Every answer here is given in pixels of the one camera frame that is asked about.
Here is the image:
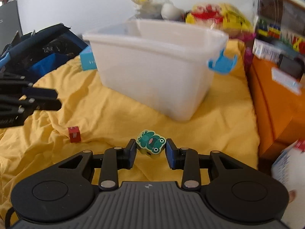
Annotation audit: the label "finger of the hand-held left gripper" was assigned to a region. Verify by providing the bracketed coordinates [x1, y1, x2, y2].
[0, 73, 58, 100]
[0, 96, 63, 115]

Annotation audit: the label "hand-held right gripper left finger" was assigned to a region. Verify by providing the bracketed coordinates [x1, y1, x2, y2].
[58, 138, 137, 192]

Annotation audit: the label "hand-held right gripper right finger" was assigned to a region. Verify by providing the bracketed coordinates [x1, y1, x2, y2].
[165, 139, 241, 191]

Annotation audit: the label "green frog toy block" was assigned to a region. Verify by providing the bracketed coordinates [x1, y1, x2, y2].
[136, 129, 166, 158]

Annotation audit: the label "small red toy block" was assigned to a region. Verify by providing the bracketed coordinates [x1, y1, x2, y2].
[67, 126, 82, 143]

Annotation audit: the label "white plastic storage bin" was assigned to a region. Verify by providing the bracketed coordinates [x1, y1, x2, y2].
[82, 19, 238, 122]

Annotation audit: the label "blue bag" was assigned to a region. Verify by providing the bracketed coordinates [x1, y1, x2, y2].
[0, 23, 92, 82]

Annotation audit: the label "yellow blanket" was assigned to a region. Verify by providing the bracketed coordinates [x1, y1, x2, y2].
[0, 39, 261, 225]

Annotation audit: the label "light blue small box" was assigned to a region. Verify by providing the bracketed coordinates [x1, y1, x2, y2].
[79, 45, 99, 72]

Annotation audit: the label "grey metal cabinet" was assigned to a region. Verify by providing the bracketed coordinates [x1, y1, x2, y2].
[0, 0, 23, 51]

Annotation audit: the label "orange box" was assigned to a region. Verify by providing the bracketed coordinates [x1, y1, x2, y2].
[247, 54, 305, 158]

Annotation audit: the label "white printed carton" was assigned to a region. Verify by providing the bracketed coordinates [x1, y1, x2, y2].
[271, 139, 305, 229]

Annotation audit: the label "magenta plastic bag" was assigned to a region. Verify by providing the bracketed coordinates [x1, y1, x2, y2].
[242, 32, 257, 71]

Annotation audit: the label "white plastic bag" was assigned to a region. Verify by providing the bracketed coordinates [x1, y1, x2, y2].
[124, 0, 165, 20]

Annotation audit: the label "white paper card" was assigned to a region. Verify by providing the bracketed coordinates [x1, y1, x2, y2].
[271, 68, 302, 95]

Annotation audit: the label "white blue medicine box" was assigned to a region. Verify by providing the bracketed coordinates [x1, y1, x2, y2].
[252, 39, 284, 64]

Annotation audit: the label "white ceramic bowl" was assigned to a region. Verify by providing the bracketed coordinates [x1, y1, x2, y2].
[161, 1, 184, 21]

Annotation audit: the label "yellow printed snack bag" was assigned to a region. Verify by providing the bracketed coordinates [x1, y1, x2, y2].
[184, 2, 254, 40]

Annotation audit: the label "black power adapter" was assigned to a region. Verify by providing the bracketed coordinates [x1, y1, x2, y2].
[279, 53, 305, 80]

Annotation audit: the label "colourful wooden shape pieces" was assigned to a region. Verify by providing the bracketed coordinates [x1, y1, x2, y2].
[257, 17, 305, 51]

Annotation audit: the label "clear plastic storage box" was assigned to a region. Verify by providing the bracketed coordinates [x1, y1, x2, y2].
[251, 0, 305, 51]

